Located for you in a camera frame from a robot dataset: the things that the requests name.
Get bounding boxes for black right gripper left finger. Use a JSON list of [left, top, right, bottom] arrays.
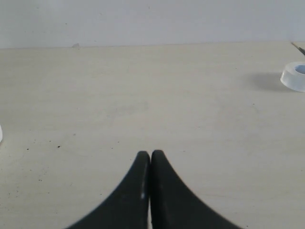
[[69, 151, 150, 229]]

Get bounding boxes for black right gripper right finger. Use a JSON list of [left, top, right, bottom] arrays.
[[151, 150, 239, 229]]

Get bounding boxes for white mannequin head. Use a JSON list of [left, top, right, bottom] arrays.
[[0, 125, 3, 143]]

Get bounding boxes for small clear plastic object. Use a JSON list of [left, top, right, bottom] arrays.
[[280, 62, 305, 92]]

